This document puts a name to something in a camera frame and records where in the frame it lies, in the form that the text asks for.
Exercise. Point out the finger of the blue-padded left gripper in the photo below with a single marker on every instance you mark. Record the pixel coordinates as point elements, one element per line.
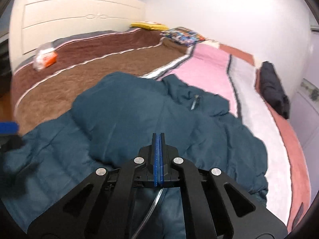
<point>10,139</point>

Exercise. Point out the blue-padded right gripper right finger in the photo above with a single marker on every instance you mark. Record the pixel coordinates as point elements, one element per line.
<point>214,205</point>

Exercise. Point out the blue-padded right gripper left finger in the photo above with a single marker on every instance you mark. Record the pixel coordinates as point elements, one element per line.
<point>102,205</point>

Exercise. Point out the teal quilted puffer jacket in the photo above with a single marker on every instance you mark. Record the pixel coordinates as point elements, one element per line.
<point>109,123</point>

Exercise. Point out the striped brown pink bed blanket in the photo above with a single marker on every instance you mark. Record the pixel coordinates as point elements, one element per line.
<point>83,60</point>

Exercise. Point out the orange white plastic package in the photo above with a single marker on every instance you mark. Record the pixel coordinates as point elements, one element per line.
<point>44,57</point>

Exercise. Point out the cream wooden headboard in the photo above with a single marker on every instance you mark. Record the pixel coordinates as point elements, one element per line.
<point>35,22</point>

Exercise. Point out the folded black garment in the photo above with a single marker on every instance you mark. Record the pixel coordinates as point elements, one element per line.
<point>272,90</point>

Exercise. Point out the white panelled wardrobe door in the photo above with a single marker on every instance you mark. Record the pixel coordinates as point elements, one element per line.
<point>304,107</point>

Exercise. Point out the colourful cartoon print pillow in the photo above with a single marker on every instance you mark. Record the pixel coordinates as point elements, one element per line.
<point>183,36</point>

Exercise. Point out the yellow pillow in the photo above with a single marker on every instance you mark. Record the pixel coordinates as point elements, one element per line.
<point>150,26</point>

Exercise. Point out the brown wooden bed frame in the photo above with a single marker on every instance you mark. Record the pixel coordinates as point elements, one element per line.
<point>5,107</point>

